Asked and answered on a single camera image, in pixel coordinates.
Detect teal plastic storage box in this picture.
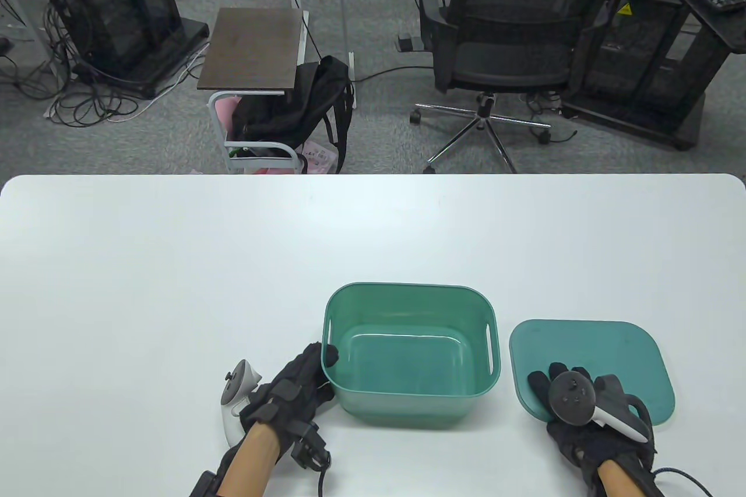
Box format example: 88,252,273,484
322,282,501,429

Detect black forearm strap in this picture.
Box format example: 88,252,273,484
624,453,665,497
189,450,240,497

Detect grey and white hand controller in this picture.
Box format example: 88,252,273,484
220,359,261,445
548,368,652,442

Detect black cables under chair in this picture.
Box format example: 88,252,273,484
527,90,578,143

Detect person's right hand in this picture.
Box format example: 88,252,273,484
527,362,656,477

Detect grey metal desk leg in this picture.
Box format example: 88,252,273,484
335,0,357,110

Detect brown side table white frame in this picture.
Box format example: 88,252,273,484
197,8,309,175

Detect black backpack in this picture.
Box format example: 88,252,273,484
232,55,355,174

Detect person's left forearm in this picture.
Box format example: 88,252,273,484
219,421,280,497

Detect black controller cable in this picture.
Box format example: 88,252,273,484
650,465,715,497

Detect person's left hand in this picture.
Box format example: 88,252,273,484
239,341,340,452

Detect teal plastic lid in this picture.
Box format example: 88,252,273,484
509,319,675,423

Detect pink plastic bag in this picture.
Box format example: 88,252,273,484
302,139,337,174

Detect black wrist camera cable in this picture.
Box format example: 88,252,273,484
316,453,333,497

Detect person's right forearm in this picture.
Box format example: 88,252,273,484
597,459,642,497

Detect tangle of floor cables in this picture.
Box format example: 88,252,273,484
0,0,210,128

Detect black mesh equipment rack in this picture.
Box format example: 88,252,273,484
562,0,746,151
32,0,210,100

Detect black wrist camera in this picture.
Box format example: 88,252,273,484
290,424,332,471

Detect black mesh office chair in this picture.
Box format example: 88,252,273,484
396,0,642,174

